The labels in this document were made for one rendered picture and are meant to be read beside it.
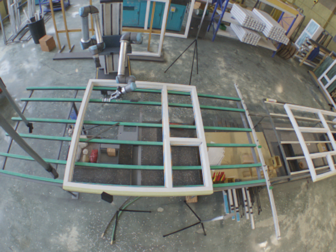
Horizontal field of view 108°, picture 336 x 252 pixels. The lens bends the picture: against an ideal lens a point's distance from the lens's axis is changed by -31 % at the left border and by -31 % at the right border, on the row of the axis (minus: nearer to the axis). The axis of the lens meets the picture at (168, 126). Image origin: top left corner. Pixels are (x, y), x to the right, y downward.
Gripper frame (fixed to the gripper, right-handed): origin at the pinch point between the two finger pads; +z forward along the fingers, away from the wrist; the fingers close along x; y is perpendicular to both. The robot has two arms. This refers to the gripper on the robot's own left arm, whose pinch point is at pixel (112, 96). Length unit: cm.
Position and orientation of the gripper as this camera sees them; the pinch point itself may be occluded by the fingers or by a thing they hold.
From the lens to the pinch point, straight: 226.2
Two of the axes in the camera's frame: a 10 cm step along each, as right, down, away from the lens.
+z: -8.8, 3.0, 3.6
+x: -0.7, -8.4, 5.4
